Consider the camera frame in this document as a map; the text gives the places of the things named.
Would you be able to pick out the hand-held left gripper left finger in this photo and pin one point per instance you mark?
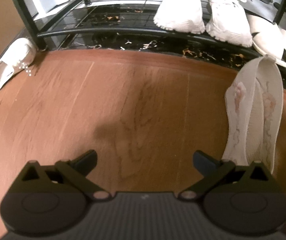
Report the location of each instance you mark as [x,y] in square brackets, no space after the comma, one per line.
[86,161]

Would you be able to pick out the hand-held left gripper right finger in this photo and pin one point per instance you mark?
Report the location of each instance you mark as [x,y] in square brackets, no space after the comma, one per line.
[204,162]

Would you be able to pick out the white shoe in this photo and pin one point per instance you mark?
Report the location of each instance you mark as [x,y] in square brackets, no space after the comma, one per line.
[241,110]
[6,65]

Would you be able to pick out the black metal shoe rack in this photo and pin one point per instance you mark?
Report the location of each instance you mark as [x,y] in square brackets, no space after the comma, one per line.
[103,30]

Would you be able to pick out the white chunky sneaker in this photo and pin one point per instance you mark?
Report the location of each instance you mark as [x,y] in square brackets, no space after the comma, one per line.
[180,7]
[226,17]

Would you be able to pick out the wooden cabinet panel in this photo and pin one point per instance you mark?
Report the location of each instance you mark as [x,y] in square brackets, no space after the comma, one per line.
[0,17]

